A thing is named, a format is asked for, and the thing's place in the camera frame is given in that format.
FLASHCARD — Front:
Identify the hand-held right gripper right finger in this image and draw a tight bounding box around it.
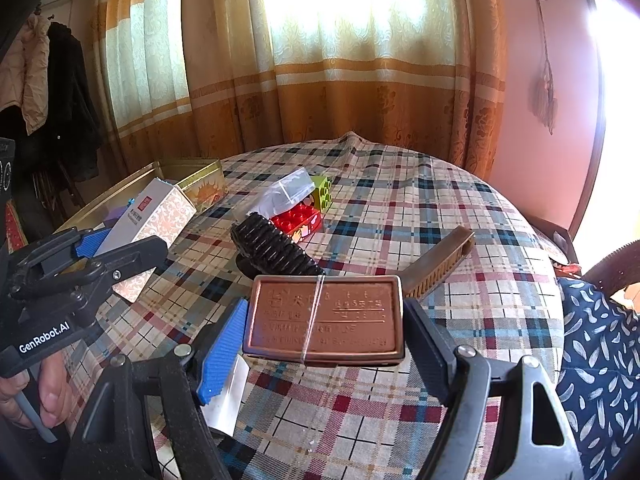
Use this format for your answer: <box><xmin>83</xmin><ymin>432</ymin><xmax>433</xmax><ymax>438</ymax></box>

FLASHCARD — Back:
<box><xmin>402</xmin><ymin>299</ymin><xmax>586</xmax><ymax>480</ymax></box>

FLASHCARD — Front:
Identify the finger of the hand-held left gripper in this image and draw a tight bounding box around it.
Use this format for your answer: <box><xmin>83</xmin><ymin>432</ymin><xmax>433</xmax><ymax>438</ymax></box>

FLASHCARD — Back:
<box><xmin>65</xmin><ymin>235</ymin><xmax>168</xmax><ymax>306</ymax></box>
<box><xmin>10</xmin><ymin>227</ymin><xmax>116</xmax><ymax>273</ymax></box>

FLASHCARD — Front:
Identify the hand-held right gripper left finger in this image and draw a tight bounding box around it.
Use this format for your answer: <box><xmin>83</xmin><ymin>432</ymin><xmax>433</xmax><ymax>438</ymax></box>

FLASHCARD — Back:
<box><xmin>62</xmin><ymin>297</ymin><xmax>251</xmax><ymax>480</ymax></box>

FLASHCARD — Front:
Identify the white patterned cardboard box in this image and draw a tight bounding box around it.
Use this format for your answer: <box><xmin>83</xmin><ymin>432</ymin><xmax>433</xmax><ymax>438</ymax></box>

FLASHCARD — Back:
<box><xmin>95</xmin><ymin>177</ymin><xmax>197</xmax><ymax>303</ymax></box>

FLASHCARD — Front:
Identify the brown embossed metal tin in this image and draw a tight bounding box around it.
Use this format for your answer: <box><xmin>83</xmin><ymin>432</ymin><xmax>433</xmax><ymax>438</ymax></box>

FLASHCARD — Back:
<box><xmin>242</xmin><ymin>274</ymin><xmax>405</xmax><ymax>366</ymax></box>

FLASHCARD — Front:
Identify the brown comb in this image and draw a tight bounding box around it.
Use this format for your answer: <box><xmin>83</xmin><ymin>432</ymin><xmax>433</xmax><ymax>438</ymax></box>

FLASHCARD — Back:
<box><xmin>402</xmin><ymin>226</ymin><xmax>476</xmax><ymax>301</ymax></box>

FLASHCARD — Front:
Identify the gold metal tin box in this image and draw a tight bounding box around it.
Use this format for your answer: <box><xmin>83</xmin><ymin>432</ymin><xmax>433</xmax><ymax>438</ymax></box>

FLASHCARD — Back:
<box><xmin>55</xmin><ymin>159</ymin><xmax>228</xmax><ymax>241</ymax></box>

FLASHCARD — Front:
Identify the black hair brush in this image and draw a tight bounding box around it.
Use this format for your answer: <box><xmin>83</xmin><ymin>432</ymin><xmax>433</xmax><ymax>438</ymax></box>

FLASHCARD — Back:
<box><xmin>230</xmin><ymin>211</ymin><xmax>327</xmax><ymax>279</ymax></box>

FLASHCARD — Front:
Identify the clear plastic case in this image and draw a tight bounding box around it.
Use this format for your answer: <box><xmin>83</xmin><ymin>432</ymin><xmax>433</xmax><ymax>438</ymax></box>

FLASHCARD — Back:
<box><xmin>235</xmin><ymin>169</ymin><xmax>316</xmax><ymax>223</ymax></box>

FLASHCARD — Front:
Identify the person's left hand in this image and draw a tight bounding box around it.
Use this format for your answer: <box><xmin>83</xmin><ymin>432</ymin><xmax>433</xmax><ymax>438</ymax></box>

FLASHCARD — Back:
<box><xmin>0</xmin><ymin>355</ymin><xmax>73</xmax><ymax>441</ymax></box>

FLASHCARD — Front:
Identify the black coat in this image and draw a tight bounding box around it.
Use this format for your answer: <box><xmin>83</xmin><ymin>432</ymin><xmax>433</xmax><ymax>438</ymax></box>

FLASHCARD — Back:
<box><xmin>30</xmin><ymin>22</ymin><xmax>103</xmax><ymax>181</ymax></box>

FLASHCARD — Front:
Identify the red building block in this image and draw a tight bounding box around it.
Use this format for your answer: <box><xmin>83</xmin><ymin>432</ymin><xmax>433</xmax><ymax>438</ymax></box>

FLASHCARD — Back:
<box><xmin>270</xmin><ymin>203</ymin><xmax>323</xmax><ymax>246</ymax></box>

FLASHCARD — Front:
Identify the blue patterned cushion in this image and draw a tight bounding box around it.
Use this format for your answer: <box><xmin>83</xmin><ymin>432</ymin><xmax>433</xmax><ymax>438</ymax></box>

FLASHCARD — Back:
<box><xmin>555</xmin><ymin>277</ymin><xmax>640</xmax><ymax>480</ymax></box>

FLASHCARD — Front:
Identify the beige jacket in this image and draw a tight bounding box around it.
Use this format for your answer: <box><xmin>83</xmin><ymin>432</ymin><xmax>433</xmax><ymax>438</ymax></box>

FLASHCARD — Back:
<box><xmin>0</xmin><ymin>12</ymin><xmax>51</xmax><ymax>136</ymax></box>

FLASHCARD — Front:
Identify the green building block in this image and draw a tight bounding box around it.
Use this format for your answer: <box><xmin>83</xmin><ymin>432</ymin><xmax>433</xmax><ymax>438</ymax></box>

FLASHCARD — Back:
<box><xmin>310</xmin><ymin>174</ymin><xmax>334</xmax><ymax>211</ymax></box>

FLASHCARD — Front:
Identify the orange and cream curtain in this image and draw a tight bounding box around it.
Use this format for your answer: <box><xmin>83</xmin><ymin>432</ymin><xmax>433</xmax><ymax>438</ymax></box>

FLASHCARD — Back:
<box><xmin>90</xmin><ymin>0</ymin><xmax>511</xmax><ymax>181</ymax></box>

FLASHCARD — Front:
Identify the hanging tassel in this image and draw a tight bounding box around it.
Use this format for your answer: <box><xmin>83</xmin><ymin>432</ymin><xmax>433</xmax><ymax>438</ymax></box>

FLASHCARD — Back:
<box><xmin>532</xmin><ymin>0</ymin><xmax>559</xmax><ymax>136</ymax></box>

